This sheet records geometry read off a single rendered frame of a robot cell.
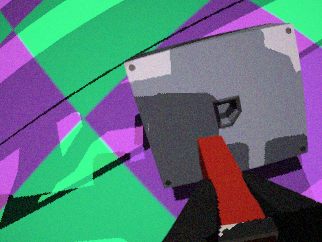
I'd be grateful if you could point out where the grey sloped panel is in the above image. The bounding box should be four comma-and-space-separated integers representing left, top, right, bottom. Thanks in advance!
124, 23, 309, 188

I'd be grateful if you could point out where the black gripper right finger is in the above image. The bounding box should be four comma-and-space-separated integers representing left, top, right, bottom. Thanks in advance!
241, 172, 322, 242

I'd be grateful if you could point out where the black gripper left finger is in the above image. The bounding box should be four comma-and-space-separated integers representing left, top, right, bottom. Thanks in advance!
162, 178, 218, 242

